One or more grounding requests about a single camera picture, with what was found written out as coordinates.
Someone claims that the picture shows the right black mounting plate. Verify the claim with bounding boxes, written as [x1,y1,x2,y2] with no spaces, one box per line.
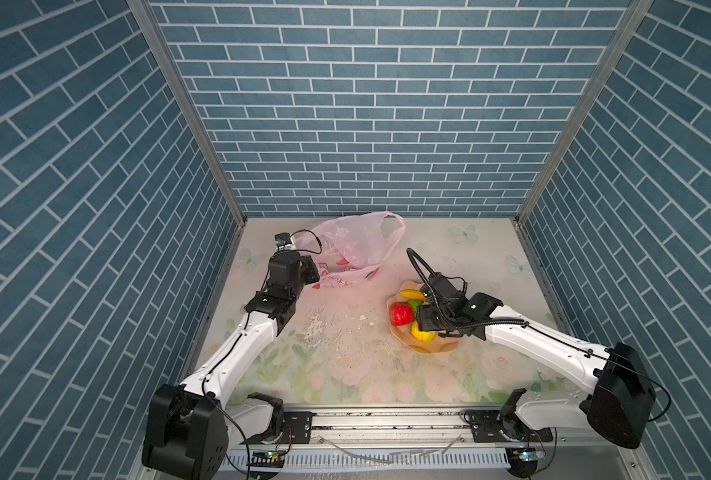
[461,409,555,443]

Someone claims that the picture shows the pink plastic bag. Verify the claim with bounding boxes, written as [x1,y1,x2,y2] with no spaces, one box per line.
[292,212,407,289]

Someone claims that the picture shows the black mounting plate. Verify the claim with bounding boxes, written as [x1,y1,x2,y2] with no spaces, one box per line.
[461,409,555,443]
[271,411,314,445]

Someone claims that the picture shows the green fake fruit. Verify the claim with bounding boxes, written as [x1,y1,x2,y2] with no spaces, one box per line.
[407,299,425,312]

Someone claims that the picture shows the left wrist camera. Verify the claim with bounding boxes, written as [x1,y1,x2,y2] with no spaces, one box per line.
[275,232,295,252]

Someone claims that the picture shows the yellow fake banana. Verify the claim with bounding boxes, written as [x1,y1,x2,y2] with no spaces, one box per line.
[399,289,427,302]

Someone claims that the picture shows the white ventilation grille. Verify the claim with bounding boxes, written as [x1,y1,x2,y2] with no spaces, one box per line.
[250,448,511,474]

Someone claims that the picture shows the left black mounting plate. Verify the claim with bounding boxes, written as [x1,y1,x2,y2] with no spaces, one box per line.
[271,411,314,445]

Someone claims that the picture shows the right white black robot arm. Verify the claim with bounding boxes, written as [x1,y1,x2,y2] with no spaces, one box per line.
[419,273,665,449]

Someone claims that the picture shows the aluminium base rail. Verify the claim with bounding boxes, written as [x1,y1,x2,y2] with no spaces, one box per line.
[128,405,657,480]

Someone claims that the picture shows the peach lotus shaped bowl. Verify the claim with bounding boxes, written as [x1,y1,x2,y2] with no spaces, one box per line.
[385,280,461,354]

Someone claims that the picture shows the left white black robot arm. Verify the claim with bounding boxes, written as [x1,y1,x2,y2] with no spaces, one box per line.
[142,250,320,479]

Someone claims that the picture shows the yellow fake lemon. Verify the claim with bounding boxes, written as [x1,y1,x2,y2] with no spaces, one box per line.
[411,321,437,344]

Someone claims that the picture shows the red fake bell pepper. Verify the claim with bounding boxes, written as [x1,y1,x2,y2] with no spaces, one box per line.
[389,303,415,327]

